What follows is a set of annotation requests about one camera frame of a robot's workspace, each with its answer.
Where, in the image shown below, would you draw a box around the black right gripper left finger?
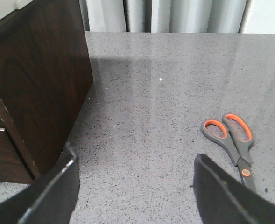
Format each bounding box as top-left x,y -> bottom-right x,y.
0,143 -> 80,224

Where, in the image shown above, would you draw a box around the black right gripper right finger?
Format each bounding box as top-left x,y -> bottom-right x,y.
193,154 -> 275,224

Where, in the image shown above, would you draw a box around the grey orange scissors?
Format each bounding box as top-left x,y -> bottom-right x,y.
201,113 -> 256,192

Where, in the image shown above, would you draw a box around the dark wooden drawer cabinet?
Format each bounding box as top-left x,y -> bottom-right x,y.
0,0 -> 93,181

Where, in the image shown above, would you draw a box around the grey curtain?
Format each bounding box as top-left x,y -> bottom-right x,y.
79,0 -> 251,33

